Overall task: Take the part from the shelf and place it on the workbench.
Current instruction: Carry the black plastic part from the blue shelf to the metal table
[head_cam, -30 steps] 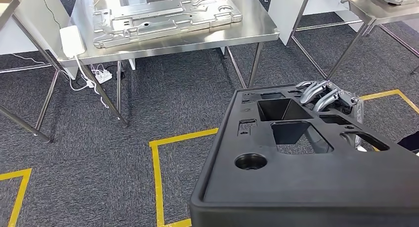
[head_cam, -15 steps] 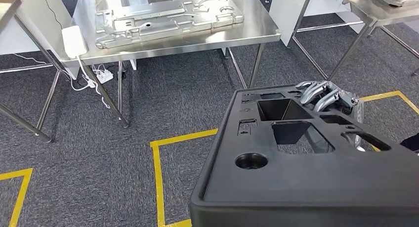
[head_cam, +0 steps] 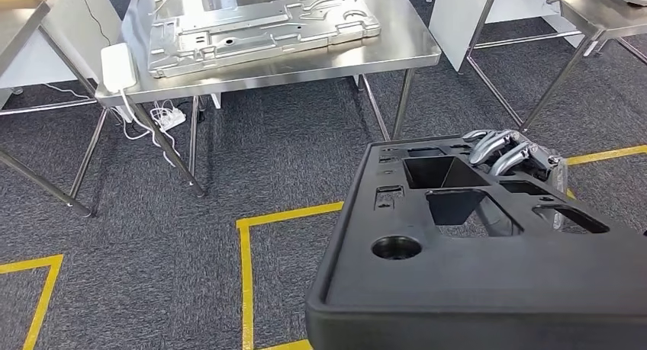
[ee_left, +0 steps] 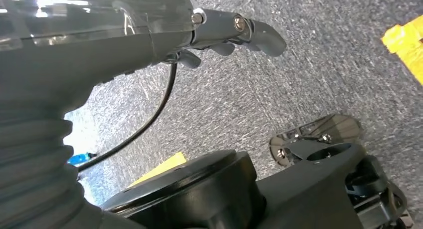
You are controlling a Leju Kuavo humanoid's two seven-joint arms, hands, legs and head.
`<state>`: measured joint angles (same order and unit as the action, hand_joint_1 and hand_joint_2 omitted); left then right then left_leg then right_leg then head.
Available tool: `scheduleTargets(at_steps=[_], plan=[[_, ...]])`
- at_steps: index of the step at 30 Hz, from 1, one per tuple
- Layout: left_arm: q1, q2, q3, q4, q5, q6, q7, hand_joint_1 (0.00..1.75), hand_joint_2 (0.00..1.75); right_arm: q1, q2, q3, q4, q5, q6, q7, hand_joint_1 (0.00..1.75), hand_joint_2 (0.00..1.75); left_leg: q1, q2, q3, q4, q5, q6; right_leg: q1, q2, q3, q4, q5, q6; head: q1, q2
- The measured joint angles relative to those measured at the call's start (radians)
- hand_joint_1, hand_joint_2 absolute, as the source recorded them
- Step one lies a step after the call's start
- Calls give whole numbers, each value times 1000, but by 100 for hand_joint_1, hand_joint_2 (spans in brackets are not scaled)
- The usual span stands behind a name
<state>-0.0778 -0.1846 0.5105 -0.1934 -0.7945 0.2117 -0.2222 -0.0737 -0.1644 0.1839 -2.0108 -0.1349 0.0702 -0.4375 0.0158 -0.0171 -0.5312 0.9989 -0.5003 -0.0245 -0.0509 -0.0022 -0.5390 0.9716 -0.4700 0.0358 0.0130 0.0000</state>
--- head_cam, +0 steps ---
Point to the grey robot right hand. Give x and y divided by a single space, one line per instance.
487 144

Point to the black plastic panel part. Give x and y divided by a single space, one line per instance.
455 287

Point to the stainless steel workbench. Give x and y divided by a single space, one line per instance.
394 39

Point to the white partition panel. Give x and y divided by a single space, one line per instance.
86 29
455 19

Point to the stainless steel table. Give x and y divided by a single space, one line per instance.
596 12
20 29

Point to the small white power strip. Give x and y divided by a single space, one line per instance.
171 119

